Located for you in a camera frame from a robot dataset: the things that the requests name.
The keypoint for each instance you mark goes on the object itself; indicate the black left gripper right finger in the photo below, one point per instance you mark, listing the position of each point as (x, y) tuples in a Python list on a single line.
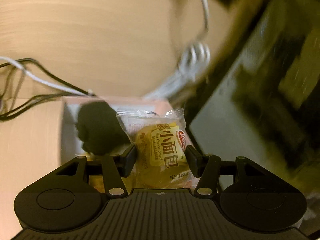
[(206, 168)]

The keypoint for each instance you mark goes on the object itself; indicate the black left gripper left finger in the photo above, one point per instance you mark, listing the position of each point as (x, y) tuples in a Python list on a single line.
[(114, 168)]

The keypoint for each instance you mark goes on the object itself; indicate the black plush toy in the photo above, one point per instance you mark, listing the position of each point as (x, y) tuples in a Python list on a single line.
[(99, 129)]

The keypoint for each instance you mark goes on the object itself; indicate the pale bread bun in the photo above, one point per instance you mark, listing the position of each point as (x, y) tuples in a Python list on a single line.
[(160, 141)]

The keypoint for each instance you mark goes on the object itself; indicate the brown small cake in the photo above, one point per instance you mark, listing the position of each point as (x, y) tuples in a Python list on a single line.
[(94, 171)]

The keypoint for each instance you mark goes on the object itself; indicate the pink open cardboard box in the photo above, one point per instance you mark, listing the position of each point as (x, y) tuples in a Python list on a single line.
[(71, 146)]

